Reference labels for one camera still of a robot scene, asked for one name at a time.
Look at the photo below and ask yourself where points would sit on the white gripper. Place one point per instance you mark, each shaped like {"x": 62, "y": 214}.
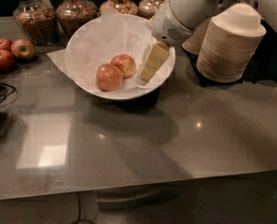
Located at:
{"x": 166, "y": 24}

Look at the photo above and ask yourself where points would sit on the yellow-red apple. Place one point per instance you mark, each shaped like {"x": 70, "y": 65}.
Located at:
{"x": 125, "y": 63}
{"x": 108, "y": 77}

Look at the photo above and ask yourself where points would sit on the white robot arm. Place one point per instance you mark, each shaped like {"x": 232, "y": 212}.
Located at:
{"x": 192, "y": 13}

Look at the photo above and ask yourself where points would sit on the rear paper bowl stack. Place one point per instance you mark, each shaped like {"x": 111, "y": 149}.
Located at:
{"x": 193, "y": 44}

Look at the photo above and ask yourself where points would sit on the white bowl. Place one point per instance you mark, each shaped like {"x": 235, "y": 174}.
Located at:
{"x": 82, "y": 75}

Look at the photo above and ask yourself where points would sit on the red apple top right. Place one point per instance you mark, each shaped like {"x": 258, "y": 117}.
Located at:
{"x": 23, "y": 49}

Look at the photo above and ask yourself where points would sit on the red apple middle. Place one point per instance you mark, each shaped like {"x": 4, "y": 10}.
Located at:
{"x": 7, "y": 61}

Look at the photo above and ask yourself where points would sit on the red apple top left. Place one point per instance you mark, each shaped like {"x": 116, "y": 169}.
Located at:
{"x": 5, "y": 44}

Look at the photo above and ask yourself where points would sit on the glass cereal jar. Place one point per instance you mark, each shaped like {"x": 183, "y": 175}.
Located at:
{"x": 37, "y": 21}
{"x": 120, "y": 6}
{"x": 148, "y": 8}
{"x": 72, "y": 14}

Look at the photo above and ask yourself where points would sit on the white paper liner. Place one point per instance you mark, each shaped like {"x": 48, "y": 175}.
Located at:
{"x": 91, "y": 41}

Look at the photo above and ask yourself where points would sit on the black rubber mat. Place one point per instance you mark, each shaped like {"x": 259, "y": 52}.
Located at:
{"x": 263, "y": 64}

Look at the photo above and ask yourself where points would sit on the glass cereal jar far left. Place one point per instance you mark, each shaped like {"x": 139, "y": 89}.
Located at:
{"x": 37, "y": 21}

